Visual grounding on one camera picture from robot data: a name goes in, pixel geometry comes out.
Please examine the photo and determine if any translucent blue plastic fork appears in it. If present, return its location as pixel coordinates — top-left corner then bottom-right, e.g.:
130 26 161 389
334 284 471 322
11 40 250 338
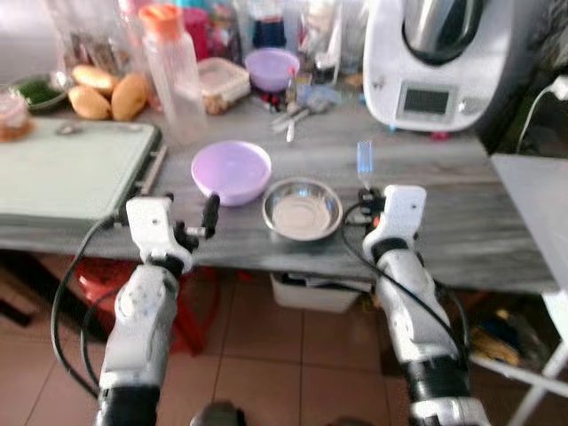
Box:
356 141 375 190

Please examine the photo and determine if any large purple plastic bowl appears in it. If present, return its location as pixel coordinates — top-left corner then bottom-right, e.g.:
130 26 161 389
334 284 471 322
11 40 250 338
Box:
191 140 273 208

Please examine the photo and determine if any stainless steel bowl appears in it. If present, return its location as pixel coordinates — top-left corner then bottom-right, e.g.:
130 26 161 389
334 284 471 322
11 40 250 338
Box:
262 177 343 242

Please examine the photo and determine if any white plastic box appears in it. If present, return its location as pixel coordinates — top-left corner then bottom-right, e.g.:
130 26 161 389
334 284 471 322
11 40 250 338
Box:
271 272 361 314

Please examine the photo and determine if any metal cutlery piece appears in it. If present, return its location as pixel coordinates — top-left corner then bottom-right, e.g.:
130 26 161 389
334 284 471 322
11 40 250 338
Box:
270 92 335 144

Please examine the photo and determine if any clear plastic food container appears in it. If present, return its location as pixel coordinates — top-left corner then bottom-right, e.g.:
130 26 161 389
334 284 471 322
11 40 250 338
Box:
197 58 253 115

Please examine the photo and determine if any pale green cutting board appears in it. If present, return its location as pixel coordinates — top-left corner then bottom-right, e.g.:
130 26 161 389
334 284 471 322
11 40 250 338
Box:
0 119 162 222

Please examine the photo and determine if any clear bottle with orange cap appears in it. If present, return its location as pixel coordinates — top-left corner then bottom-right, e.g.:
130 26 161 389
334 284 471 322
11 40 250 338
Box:
138 4 210 148

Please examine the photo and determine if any golden bread roll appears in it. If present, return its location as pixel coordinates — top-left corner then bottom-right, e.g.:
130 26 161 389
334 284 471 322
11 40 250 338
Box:
67 85 113 122
111 73 151 122
71 64 119 95

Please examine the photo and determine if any white kitchen machine with display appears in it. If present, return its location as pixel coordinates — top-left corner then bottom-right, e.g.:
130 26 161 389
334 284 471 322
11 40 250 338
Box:
362 0 535 136

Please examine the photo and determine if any small purple plastic bowl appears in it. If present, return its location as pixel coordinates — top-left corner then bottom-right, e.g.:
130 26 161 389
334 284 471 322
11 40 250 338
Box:
244 48 302 94

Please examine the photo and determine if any white side table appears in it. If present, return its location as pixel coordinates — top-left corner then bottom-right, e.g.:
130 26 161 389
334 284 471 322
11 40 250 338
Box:
470 153 568 426

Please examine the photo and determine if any pink plastic cup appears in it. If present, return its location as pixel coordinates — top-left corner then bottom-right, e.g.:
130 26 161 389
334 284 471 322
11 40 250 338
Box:
182 7 212 62

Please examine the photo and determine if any dark robot foot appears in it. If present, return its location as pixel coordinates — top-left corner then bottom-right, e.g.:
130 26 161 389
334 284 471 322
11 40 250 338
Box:
190 401 249 426

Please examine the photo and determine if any dark blue jar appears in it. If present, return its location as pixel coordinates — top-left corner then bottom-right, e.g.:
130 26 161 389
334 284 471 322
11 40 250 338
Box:
251 12 288 51

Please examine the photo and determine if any bowl of green herbs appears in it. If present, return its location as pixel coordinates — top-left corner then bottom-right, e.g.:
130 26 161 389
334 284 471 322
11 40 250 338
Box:
11 75 73 115

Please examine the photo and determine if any glass jar with orange contents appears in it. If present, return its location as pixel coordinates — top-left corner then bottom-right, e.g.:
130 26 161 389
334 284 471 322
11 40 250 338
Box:
0 89 36 144

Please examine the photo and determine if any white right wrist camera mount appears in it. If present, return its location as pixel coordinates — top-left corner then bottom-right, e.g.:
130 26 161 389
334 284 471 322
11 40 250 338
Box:
362 185 428 259

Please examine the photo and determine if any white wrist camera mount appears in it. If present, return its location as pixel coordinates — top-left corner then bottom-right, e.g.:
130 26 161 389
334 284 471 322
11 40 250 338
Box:
125 195 196 272
362 185 428 259

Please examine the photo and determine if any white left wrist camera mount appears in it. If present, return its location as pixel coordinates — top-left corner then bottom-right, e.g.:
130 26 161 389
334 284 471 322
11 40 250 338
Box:
125 195 196 272

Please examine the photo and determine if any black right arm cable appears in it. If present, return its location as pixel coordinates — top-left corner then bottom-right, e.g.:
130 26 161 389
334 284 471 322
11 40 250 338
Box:
341 199 471 365

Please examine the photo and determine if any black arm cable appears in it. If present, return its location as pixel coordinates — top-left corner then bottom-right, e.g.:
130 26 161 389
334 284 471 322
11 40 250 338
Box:
50 213 128 398
341 199 471 365

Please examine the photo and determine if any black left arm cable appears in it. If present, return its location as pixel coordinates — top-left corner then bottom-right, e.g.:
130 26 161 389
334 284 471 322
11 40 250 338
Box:
50 213 128 398

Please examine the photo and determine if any white charger with cable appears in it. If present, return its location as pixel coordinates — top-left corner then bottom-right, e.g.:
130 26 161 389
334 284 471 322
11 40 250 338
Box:
515 75 568 154

